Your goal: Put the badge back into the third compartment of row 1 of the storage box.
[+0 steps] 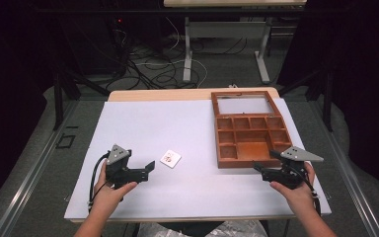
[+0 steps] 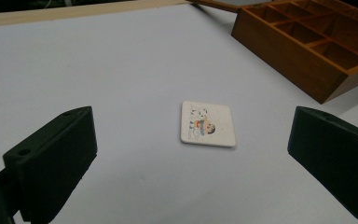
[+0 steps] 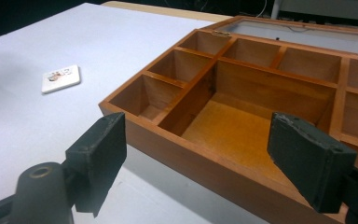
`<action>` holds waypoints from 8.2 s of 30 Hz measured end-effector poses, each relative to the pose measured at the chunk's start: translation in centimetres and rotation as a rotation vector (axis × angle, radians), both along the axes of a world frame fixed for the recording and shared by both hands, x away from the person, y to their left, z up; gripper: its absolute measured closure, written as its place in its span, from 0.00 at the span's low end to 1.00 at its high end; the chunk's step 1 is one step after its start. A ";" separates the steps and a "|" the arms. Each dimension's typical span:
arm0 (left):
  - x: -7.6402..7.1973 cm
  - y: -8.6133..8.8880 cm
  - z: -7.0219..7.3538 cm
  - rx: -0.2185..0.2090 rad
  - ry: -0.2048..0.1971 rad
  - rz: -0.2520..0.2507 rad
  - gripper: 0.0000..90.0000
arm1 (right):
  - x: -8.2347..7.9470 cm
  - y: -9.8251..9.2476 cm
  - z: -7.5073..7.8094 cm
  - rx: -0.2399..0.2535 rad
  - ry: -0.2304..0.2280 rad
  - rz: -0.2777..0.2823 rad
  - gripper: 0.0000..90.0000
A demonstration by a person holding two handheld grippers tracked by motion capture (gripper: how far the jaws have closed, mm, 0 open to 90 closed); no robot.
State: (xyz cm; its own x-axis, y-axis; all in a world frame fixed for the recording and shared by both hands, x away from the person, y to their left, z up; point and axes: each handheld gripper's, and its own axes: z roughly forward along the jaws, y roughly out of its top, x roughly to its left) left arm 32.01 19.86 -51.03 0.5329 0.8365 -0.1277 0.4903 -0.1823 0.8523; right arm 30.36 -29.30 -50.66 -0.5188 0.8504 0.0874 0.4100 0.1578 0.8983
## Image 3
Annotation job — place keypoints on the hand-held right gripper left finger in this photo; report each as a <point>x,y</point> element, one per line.
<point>101,155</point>

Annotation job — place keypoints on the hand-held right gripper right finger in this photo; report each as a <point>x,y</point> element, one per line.
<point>307,158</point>

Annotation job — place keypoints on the wooden compartment box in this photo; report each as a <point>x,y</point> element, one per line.
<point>230,124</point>

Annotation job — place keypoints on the small white printed tile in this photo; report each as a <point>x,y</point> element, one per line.
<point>61,79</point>

